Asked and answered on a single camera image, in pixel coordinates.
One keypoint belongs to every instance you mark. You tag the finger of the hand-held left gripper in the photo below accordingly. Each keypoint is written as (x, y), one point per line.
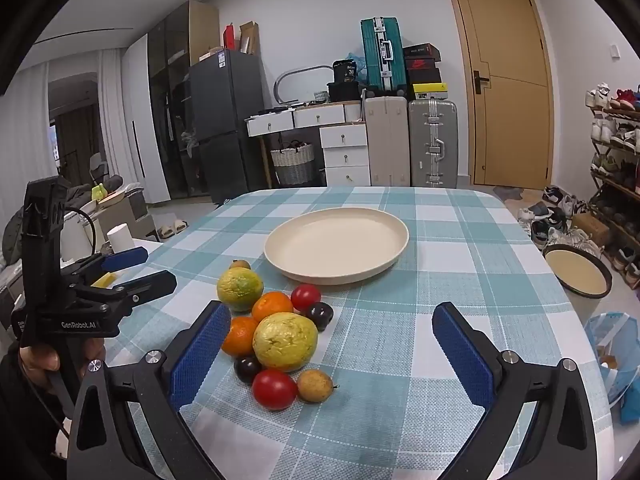
(125, 259)
(150, 282)

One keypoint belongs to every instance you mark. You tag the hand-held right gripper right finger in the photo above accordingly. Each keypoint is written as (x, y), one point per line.
(462, 360)

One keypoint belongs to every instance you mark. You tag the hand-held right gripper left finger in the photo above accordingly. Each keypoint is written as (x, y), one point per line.
(200, 355)

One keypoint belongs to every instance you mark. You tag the orange tangerine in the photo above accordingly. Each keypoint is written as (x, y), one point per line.
(272, 306)
(239, 336)

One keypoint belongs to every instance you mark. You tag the green yellow orange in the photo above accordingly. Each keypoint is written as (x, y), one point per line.
(240, 289)

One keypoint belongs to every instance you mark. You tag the red tomato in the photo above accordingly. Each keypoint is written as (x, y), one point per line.
(274, 390)
(306, 296)

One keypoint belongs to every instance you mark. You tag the large yellow bumpy fruit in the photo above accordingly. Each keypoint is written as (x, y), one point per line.
(286, 342)

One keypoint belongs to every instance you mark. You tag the tan round fruit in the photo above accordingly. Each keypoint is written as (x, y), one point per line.
(315, 386)

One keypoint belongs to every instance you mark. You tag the cream round plate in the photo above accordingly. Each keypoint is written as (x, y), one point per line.
(337, 242)

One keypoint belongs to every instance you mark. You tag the person's left hand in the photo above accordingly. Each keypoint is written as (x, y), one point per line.
(37, 360)

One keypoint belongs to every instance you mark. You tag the white cylinder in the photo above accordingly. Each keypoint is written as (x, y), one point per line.
(119, 239)

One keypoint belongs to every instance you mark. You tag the yellow sponge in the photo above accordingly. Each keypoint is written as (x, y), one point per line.
(104, 280)

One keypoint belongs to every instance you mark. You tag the grey storage box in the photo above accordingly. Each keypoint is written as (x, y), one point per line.
(132, 215)

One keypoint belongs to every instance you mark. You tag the dark purple plum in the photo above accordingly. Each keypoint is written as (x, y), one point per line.
(246, 369)
(321, 316)

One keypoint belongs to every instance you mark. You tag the beige slipper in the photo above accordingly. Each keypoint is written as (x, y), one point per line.
(166, 231)
(179, 226)

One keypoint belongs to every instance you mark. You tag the teal checked tablecloth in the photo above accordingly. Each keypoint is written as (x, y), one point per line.
(400, 340)

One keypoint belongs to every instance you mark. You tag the yellow green toy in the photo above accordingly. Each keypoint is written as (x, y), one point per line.
(99, 192)

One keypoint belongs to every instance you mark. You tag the small brown stemmed fruit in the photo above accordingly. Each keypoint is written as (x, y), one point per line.
(240, 264)

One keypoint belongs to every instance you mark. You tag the white curtain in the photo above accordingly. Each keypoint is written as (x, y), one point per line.
(25, 135)

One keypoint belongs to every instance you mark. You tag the round stool cream top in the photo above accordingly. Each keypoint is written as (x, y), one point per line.
(575, 272)

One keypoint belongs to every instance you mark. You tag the white blue plastic bag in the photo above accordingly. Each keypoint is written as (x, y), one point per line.
(612, 360)

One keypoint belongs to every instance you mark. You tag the glass door cabinet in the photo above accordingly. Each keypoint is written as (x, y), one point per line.
(172, 100)

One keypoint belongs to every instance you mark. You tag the dark grey refrigerator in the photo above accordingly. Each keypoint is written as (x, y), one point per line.
(225, 125)

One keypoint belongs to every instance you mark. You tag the pile of shoes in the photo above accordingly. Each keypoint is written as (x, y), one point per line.
(555, 220)

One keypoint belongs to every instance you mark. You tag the grey door mat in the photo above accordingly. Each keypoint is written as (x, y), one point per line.
(507, 193)

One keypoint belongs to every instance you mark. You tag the small brown cardboard box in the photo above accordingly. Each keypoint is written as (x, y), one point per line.
(591, 227)

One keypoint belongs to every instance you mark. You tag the wicker basket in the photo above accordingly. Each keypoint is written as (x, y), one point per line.
(293, 165)

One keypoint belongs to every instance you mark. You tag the silver suitcase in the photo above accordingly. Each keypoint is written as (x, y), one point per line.
(433, 142)

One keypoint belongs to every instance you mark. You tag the white desk with drawers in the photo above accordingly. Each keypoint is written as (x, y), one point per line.
(342, 152)

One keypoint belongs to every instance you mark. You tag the beige suitcase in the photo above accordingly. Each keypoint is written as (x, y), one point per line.
(386, 140)

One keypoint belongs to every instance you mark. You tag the open cardboard box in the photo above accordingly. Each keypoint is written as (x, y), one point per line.
(248, 39)

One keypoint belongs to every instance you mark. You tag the shoe rack with shoes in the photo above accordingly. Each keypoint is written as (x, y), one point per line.
(617, 160)

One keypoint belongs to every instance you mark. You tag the yellow black shoe box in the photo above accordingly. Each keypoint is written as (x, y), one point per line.
(430, 91)

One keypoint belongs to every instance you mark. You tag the black storage box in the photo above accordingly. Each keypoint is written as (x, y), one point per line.
(344, 91)

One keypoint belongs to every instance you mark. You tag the wooden door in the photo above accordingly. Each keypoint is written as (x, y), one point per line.
(505, 90)

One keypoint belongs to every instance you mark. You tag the red black shoe box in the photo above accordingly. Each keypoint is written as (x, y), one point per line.
(422, 63)

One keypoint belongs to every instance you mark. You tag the dark brown shoe box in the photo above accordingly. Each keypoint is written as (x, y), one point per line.
(421, 51)

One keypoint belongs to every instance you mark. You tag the teal suitcase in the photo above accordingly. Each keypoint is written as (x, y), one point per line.
(382, 55)

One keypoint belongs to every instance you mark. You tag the oval metal frame mirror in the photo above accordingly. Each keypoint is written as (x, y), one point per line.
(300, 72)

